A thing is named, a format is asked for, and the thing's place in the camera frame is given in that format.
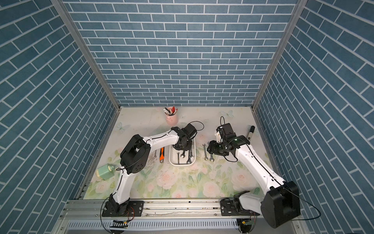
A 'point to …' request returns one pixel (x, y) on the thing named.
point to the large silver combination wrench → (211, 158)
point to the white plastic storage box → (183, 155)
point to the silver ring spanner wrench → (178, 158)
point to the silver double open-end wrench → (189, 161)
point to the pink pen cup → (172, 120)
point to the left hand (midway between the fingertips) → (190, 149)
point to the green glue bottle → (105, 172)
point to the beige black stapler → (252, 129)
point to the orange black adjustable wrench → (161, 157)
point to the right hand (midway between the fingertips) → (212, 149)
